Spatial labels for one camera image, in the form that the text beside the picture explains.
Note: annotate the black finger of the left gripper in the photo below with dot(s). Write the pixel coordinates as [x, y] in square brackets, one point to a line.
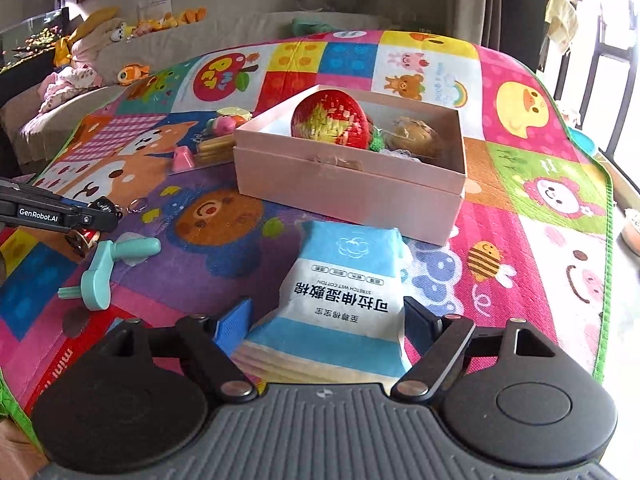
[101, 215]

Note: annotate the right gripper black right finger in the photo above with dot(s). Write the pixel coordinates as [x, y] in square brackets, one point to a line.
[447, 338]

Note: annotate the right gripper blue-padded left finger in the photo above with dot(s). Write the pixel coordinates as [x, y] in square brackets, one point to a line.
[207, 345]

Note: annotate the blue white cotton pads pack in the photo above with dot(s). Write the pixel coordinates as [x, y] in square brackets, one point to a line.
[340, 316]

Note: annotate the packaged wafer biscuits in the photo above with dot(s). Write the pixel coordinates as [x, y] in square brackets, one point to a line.
[215, 151]

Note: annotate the yellow round sponge toy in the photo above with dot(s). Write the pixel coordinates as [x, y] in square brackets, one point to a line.
[239, 115]

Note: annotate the yellow packaged small bread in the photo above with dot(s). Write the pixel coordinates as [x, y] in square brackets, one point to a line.
[415, 137]

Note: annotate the green brown crochet doll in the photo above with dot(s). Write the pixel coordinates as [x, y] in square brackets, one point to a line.
[334, 117]

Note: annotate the wind-up soldier toy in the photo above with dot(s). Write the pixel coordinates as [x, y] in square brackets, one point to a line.
[82, 240]

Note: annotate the beige bed sheet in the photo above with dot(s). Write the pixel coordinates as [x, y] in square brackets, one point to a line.
[29, 141]

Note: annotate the teal plastic hand crank toy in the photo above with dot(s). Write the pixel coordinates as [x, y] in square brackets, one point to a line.
[94, 288]

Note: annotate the pink plastic jelly cup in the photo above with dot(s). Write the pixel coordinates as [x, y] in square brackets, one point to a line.
[183, 160]

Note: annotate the colourful cartoon play mat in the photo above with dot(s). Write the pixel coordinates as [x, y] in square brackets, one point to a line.
[532, 238]

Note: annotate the orange clownfish plush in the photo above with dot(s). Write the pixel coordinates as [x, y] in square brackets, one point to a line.
[132, 73]

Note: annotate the yellow orange plush toys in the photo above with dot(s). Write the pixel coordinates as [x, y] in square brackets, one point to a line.
[167, 21]

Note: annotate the glass fish tank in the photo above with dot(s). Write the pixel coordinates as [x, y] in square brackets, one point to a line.
[33, 35]

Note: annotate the pink cardboard box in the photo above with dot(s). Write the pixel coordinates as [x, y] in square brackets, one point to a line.
[420, 199]

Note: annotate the teal cloth item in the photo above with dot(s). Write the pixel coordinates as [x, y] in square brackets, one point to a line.
[302, 28]

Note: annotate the grey curtain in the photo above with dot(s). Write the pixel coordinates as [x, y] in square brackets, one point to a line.
[476, 21]

